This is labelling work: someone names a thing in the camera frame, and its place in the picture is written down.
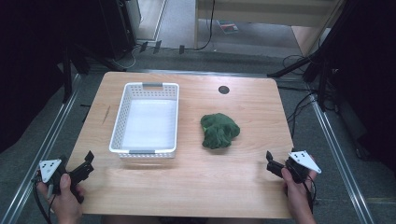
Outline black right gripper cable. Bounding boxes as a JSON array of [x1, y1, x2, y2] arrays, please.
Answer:
[[302, 174, 318, 215]]

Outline person's right hand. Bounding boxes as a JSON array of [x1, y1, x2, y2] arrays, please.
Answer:
[[280, 155, 319, 214]]

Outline white plastic basket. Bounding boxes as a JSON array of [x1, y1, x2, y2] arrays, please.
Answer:
[[108, 81, 180, 160]]

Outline black hanging cable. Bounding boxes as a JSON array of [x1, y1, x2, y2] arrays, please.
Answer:
[[195, 0, 217, 51]]

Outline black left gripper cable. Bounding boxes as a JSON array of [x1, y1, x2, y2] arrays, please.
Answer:
[[31, 176, 56, 224]]

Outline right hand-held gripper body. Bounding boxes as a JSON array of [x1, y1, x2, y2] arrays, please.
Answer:
[[281, 149, 322, 185]]

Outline black metal stand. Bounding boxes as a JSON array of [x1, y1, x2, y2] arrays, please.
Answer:
[[60, 43, 129, 105]]

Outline green cloth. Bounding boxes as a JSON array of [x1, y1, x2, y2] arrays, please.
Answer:
[[200, 112, 241, 150]]

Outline black floor cables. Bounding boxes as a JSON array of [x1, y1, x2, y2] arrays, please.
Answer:
[[281, 54, 325, 139]]

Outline colourful book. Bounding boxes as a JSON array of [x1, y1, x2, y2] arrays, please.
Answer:
[[217, 20, 240, 35]]

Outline black cabinet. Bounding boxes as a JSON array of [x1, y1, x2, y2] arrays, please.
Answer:
[[98, 0, 142, 61]]

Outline black tripod stand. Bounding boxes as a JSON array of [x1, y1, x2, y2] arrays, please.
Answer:
[[266, 46, 334, 113]]

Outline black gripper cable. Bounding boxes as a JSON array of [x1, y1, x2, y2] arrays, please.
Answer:
[[31, 176, 56, 224], [302, 174, 318, 215]]

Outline metal floor rail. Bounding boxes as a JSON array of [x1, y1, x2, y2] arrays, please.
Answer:
[[0, 73, 83, 224], [306, 83, 376, 224]]

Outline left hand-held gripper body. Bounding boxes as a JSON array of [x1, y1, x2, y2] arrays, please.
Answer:
[[32, 154, 86, 205]]

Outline person's left hand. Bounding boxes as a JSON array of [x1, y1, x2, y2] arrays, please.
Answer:
[[36, 173, 85, 224]]

